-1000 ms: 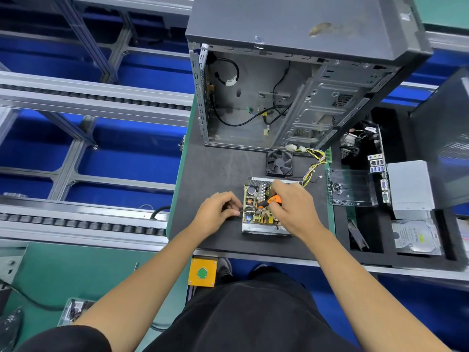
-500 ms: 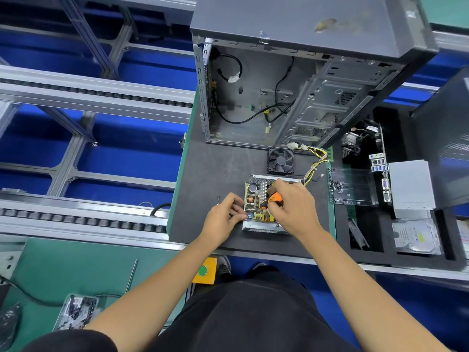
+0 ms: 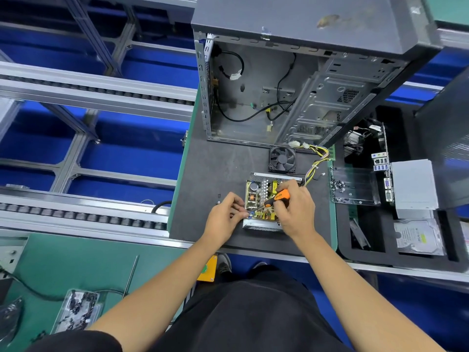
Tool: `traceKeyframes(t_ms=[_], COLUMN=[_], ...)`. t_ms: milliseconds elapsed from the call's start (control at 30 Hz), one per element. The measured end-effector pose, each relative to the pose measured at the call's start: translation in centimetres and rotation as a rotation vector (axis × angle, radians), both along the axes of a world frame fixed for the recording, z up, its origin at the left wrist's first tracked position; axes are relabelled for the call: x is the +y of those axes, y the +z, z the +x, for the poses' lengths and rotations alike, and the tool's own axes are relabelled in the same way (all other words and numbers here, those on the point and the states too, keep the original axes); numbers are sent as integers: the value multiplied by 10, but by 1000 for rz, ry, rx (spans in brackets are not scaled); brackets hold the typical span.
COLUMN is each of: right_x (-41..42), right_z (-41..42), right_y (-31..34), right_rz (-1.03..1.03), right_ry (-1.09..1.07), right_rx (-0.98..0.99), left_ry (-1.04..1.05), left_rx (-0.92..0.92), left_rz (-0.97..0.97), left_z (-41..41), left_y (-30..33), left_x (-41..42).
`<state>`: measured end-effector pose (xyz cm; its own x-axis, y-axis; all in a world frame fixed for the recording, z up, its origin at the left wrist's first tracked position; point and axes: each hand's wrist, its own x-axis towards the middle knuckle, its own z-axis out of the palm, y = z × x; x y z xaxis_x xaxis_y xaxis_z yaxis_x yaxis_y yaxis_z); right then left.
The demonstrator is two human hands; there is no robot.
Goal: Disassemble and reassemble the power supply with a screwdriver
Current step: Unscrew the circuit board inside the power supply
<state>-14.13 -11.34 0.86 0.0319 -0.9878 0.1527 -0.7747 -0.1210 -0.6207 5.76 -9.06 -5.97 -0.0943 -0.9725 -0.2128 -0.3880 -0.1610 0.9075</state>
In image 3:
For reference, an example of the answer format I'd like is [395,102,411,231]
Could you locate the person's left hand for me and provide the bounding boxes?
[200,193,249,250]

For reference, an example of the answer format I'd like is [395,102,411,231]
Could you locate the person's right hand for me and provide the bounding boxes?
[273,179,318,244]

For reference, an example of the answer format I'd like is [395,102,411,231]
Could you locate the orange-handled screwdriver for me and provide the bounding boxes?
[262,188,291,210]

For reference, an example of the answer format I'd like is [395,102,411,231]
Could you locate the silver power supply unit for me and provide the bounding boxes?
[242,171,305,233]

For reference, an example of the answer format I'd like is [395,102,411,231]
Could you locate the power supply circuit board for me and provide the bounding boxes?
[245,143,332,220]

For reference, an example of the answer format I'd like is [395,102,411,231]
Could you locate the person's right forearm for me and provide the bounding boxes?
[297,234,444,352]

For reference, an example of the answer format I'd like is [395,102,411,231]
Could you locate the person's left forearm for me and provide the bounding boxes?
[84,238,221,352]

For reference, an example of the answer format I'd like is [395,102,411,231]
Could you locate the person's left shoe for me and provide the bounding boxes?
[216,253,233,276]

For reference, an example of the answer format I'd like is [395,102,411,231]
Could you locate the person's black trousers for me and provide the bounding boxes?
[150,269,353,352]

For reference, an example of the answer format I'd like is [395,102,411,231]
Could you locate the person's black shirt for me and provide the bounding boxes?
[25,330,126,352]

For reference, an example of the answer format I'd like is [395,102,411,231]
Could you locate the yellow box with green button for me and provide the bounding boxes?
[198,254,219,283]

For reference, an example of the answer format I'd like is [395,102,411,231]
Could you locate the dark grey foam mat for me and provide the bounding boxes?
[169,106,340,257]

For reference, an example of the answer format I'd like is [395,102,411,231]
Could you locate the black cooling fan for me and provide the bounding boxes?
[268,146,298,173]

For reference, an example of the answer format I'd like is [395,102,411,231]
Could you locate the green motherboard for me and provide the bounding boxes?
[330,124,393,207]

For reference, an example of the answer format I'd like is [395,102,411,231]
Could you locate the black foam tray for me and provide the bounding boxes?
[330,102,469,274]

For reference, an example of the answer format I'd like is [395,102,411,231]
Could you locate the processor cooler with fan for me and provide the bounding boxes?
[344,127,378,157]

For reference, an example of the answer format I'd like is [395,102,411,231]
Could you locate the silver optical drive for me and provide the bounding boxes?
[390,159,441,220]

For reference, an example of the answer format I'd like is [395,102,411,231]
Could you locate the silver hard drive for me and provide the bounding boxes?
[393,218,447,257]

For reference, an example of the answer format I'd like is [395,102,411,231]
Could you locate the dark grey case side panel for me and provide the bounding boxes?
[414,69,469,210]

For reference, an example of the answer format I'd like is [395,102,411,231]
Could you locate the clear plastic screw box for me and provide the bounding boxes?
[55,289,105,334]

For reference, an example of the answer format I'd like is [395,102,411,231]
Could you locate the grey computer tower case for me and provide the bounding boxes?
[191,0,444,151]

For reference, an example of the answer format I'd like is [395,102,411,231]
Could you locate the aluminium conveyor frame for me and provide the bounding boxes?
[0,0,469,283]

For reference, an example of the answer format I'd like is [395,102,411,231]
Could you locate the black electric screwdriver with cable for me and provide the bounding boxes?
[0,254,140,345]

